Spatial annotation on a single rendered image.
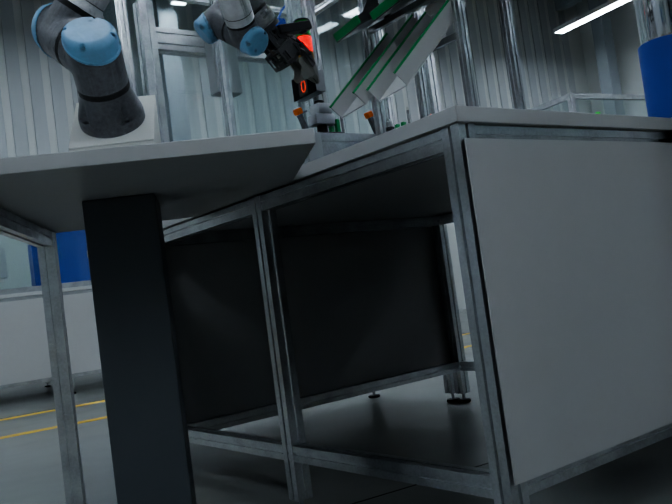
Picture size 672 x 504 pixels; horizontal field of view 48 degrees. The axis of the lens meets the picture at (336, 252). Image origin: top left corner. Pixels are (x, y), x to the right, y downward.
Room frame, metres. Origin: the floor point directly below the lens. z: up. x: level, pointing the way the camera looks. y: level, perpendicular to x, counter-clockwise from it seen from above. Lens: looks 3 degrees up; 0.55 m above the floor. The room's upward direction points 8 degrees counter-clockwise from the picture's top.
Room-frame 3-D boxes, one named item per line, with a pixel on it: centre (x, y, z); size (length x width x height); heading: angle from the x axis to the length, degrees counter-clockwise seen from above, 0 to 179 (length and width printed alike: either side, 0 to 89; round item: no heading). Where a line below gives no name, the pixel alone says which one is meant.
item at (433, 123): (2.37, -0.36, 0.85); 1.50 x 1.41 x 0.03; 37
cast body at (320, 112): (2.11, -0.02, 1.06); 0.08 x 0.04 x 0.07; 126
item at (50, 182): (1.76, 0.43, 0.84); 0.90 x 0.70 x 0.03; 10
